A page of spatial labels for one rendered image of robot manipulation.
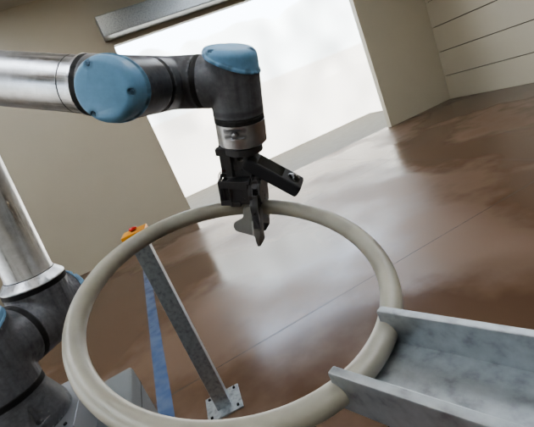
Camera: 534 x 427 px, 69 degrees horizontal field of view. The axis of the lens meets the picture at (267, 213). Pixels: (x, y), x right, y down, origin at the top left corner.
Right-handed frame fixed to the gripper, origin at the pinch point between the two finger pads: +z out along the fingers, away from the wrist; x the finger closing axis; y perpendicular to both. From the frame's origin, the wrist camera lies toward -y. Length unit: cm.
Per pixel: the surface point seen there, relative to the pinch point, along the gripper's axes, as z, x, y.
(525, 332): -14, 36, -34
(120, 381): 45, 9, 44
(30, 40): -3, -479, 448
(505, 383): -10, 39, -32
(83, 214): 250, -399, 404
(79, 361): -7.8, 39.9, 14.8
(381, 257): -7.7, 16.8, -22.3
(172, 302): 86, -62, 68
